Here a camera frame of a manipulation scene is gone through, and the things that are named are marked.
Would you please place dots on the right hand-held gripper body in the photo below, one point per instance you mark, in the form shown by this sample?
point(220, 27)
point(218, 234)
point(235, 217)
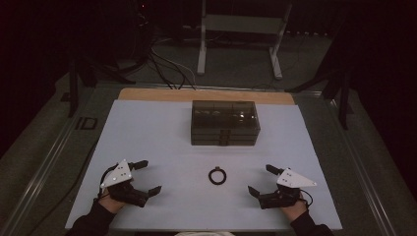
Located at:
point(291, 180)

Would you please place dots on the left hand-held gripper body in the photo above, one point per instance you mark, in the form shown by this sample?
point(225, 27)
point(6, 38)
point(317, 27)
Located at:
point(119, 173)

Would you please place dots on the smoky transparent drawer box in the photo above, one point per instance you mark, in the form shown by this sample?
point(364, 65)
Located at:
point(226, 119)

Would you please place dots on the person's left hand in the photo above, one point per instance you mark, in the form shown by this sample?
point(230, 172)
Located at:
point(111, 205)

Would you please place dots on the person's right hand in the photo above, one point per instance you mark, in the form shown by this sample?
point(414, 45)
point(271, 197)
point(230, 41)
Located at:
point(295, 212)

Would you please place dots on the white table mat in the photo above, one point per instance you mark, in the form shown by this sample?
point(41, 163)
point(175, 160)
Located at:
point(164, 137)

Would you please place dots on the wooden table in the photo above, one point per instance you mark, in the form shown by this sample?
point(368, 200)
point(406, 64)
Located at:
point(157, 95)

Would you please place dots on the black tripod stand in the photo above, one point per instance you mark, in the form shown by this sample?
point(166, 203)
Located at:
point(343, 105)
point(72, 91)

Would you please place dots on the dark equipment stand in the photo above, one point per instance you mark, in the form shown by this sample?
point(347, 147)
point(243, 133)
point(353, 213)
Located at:
point(141, 32)

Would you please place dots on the grey metal stand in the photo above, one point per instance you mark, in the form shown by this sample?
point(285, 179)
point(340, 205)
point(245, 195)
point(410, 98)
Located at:
point(202, 49)

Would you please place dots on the metal floor rail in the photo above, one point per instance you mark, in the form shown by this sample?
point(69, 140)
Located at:
point(360, 183)
point(39, 183)

